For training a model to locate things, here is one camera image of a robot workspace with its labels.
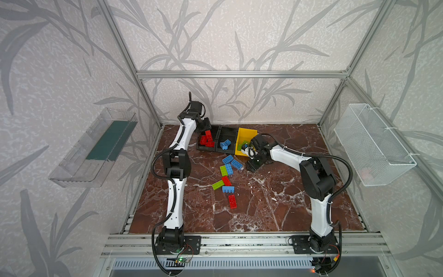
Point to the red lego brick pair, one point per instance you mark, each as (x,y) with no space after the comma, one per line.
(209,135)

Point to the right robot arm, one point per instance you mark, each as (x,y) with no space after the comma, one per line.
(317,176)

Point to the yellow bin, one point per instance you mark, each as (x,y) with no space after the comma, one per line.
(244,135)

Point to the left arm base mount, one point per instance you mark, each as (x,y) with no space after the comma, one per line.
(190,244)

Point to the green lego brick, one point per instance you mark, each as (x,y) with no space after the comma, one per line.
(240,145)
(218,185)
(223,171)

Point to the green lego brick front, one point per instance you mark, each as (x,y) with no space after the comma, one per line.
(218,185)

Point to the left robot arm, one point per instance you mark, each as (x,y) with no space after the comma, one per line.
(177,168)

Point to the red lego brick small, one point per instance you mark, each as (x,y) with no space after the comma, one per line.
(226,181)

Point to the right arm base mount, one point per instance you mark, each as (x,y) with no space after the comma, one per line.
(313,244)

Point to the middle black bin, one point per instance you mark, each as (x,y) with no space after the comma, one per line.
(226,133)

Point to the blue lego brick vertical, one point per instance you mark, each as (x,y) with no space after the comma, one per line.
(229,169)

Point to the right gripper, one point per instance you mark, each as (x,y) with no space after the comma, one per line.
(251,166)

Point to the black bin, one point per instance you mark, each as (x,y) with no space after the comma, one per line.
(215,130)
(226,133)

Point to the blue lego brick front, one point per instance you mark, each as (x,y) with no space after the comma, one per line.
(228,189)

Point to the left black bin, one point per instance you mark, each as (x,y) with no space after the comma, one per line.
(215,130)

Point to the clear plastic wall tray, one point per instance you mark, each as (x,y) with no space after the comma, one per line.
(92,158)

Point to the blue lego brick top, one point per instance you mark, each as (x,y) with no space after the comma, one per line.
(225,144)

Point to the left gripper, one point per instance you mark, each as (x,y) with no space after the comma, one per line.
(206,129)

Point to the aluminium front rail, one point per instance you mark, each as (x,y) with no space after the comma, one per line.
(246,245)

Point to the red lego brick front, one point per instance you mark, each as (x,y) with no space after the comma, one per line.
(232,202)

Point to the white wire basket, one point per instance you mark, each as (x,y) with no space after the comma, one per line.
(374,150)

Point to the blue lego brick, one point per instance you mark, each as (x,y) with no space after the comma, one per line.
(228,189)
(225,144)
(228,159)
(236,164)

